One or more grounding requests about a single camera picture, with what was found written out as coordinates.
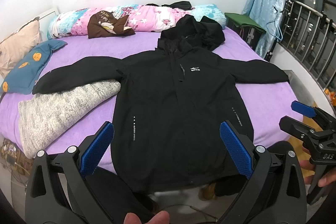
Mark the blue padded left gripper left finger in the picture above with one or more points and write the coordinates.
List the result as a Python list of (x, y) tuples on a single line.
[(93, 147)]

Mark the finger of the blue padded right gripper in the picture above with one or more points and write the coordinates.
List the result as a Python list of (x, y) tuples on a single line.
[(303, 109), (295, 128)]

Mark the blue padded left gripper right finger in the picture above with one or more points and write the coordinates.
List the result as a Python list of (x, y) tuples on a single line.
[(241, 156)]

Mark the black hooded jacket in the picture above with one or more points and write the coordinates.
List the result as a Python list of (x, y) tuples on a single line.
[(170, 106)]

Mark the light blue clothes hanger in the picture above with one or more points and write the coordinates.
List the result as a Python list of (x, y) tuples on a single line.
[(273, 26)]

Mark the person's right hand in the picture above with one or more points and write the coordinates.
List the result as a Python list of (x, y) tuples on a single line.
[(324, 169)]

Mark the person's left hand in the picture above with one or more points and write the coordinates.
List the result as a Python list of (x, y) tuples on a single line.
[(162, 217)]

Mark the grey knitted blanket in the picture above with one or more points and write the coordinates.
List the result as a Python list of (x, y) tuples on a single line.
[(46, 117)]

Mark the metal window railing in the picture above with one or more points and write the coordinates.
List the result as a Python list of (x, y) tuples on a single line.
[(309, 36)]

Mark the dark storage box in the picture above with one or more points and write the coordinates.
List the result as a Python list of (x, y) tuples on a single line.
[(250, 35)]

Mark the blue pillow with orange prints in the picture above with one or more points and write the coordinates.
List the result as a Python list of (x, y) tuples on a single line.
[(22, 78)]

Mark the green cloth on box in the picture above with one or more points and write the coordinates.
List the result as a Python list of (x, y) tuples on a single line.
[(241, 20)]

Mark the brown printed garment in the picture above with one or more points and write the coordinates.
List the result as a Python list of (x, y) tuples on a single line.
[(103, 24)]

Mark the pink and blue floral quilt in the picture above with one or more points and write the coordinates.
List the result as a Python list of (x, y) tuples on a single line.
[(142, 18)]

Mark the beige pillow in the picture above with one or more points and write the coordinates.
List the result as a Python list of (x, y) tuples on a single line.
[(18, 44)]

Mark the white headboard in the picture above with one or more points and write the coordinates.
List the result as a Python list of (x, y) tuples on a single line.
[(48, 15)]

